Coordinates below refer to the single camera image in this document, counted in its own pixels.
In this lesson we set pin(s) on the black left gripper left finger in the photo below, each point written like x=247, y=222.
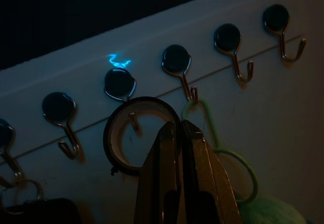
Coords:
x=157, y=183

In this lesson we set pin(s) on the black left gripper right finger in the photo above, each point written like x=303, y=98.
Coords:
x=202, y=183

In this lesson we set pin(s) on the black tape roll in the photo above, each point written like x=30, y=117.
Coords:
x=115, y=135

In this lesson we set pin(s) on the metal hook with dark magnet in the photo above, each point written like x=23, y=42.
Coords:
x=57, y=106
x=226, y=36
x=275, y=16
x=174, y=58
x=3, y=135
x=117, y=83

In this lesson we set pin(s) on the black badge holder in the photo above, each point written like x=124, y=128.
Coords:
x=50, y=211

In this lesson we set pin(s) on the white hook rail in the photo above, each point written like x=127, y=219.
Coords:
x=149, y=82

